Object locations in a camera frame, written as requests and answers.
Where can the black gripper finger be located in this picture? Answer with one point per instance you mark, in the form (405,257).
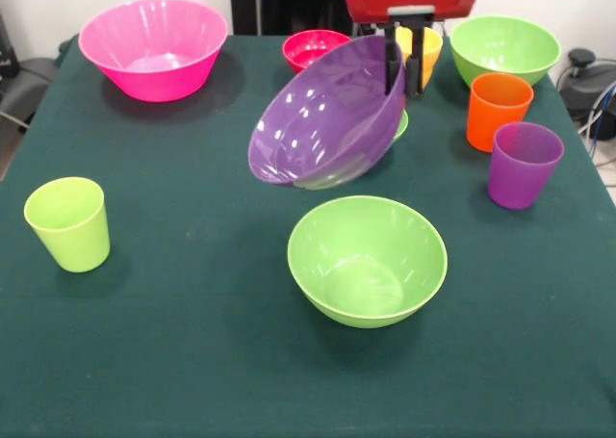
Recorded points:
(417,72)
(391,67)

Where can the small green plastic bowl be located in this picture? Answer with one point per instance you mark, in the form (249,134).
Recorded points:
(402,125)

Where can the purple plastic bowl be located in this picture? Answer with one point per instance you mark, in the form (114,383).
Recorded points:
(327,120)

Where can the medium green plastic bowl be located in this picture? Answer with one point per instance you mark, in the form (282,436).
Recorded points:
(366,265)

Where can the yellow plastic cup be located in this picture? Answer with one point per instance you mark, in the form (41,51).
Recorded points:
(433,50)
(428,79)

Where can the small crimson plastic bowl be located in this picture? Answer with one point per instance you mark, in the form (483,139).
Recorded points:
(303,53)

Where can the orange plastic cup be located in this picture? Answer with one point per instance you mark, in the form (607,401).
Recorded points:
(495,115)

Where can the large green plastic bowl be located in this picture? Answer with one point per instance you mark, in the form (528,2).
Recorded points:
(505,53)

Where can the purple plastic cup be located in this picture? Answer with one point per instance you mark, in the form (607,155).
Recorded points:
(522,178)

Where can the large pink plastic bowl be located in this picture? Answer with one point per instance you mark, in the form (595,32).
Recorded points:
(154,77)

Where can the dark green tablecloth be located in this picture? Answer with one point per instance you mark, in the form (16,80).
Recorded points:
(192,337)

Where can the lime green plastic cup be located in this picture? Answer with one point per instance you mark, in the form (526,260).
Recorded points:
(67,231)

